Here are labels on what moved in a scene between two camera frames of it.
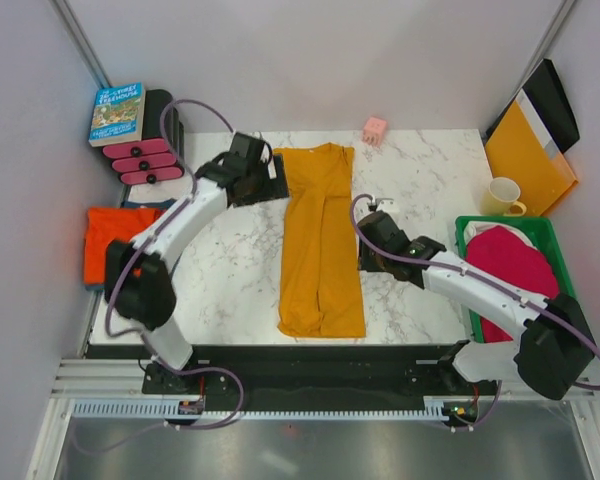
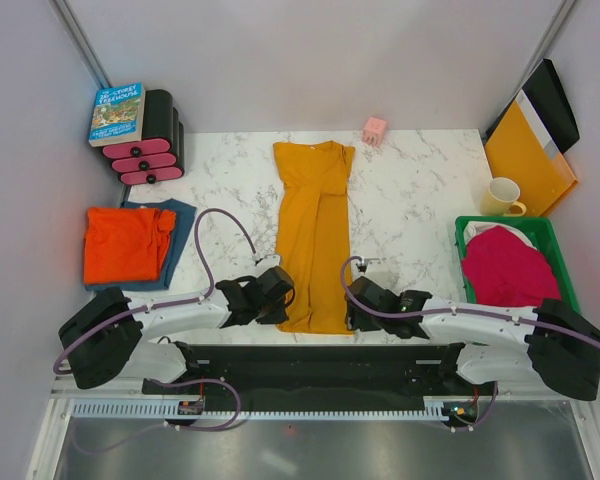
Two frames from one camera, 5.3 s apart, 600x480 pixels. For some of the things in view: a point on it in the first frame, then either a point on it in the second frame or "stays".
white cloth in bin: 472,228 stays
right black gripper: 365,264 → 355,321
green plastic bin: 541,232 stays
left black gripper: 280,189 → 278,316
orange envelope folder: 515,152 stays
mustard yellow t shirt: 322,288 stays
